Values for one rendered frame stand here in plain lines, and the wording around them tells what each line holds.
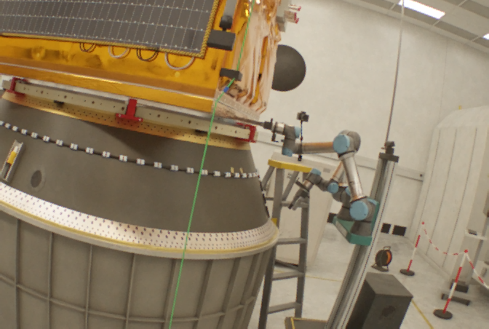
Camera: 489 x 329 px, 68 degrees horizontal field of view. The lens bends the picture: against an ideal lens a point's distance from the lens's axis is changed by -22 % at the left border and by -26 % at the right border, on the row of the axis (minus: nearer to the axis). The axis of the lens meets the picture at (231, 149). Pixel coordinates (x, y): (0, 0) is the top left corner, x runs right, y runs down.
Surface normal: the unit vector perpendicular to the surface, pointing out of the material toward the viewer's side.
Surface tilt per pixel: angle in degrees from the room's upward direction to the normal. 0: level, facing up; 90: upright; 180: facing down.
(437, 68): 90
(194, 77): 98
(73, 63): 93
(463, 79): 90
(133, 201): 62
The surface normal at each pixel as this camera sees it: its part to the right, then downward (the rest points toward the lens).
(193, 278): 0.62, 0.18
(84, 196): 0.25, -0.37
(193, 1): -0.14, 0.02
